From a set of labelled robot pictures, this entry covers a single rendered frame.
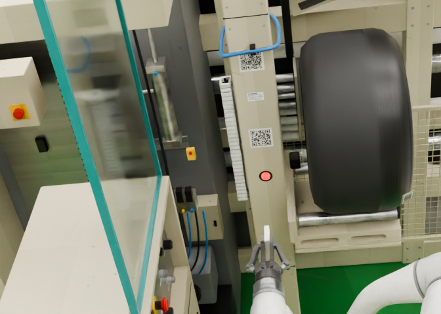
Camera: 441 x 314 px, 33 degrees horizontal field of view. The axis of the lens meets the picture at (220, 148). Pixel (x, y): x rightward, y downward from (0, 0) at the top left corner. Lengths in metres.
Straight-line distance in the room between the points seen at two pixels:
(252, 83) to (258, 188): 0.42
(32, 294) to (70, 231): 0.23
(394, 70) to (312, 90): 0.25
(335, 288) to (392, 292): 1.75
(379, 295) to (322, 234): 0.76
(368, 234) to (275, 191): 0.34
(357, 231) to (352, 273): 1.06
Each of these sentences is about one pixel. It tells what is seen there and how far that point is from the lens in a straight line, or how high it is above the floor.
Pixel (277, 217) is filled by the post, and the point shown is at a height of 0.87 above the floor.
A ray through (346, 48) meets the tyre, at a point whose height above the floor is 1.49.
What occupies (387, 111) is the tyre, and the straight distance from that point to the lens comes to 2.17.
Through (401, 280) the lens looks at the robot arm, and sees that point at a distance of 1.76.
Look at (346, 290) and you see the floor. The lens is 3.51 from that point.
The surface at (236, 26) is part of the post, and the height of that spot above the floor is 1.63.
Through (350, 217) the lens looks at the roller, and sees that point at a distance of 2.51.
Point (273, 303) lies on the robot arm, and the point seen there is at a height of 1.11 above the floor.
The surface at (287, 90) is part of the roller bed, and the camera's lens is 2.74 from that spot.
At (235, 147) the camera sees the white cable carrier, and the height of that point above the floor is 1.18.
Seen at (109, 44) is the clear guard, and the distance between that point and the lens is 1.76.
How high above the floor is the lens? 2.61
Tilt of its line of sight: 36 degrees down
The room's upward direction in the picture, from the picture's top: 10 degrees counter-clockwise
